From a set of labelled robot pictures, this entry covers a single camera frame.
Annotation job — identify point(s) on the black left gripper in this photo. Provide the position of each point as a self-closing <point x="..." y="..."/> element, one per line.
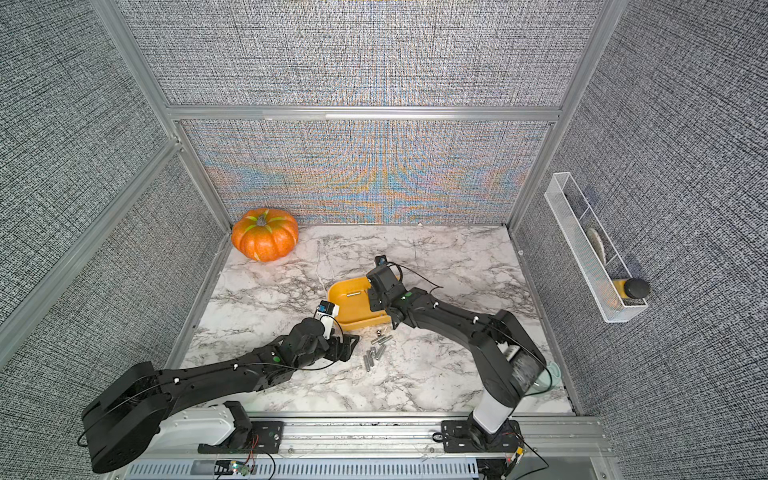
<point x="346" y="347"/>

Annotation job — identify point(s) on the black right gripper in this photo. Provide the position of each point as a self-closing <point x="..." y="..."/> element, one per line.
<point x="372" y="296"/>

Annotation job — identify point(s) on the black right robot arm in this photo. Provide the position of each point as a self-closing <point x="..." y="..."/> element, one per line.
<point x="507" y="360"/>

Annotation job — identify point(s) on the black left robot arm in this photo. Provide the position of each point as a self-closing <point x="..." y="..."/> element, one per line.
<point x="119" y="424"/>

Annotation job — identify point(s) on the yellow plastic storage box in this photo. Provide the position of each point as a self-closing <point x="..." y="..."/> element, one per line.
<point x="355" y="313"/>

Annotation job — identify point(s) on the orange decorative pumpkin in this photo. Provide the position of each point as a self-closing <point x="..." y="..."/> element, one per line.
<point x="265" y="234"/>

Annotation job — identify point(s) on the round beige brush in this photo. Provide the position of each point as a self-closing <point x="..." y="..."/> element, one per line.
<point x="597" y="244"/>

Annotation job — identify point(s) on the yellow bottle black cap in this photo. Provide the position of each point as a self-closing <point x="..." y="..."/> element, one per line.
<point x="632" y="288"/>

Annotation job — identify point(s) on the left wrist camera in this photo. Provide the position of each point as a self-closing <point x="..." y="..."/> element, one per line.
<point x="326" y="313"/>

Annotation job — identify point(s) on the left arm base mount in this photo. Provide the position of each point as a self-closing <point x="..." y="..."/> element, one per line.
<point x="262" y="437"/>

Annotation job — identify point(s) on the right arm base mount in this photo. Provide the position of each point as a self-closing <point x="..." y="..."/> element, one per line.
<point x="467" y="436"/>

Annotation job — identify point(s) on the clear wall-mounted shelf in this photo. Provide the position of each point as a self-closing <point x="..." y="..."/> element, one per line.
<point x="598" y="260"/>

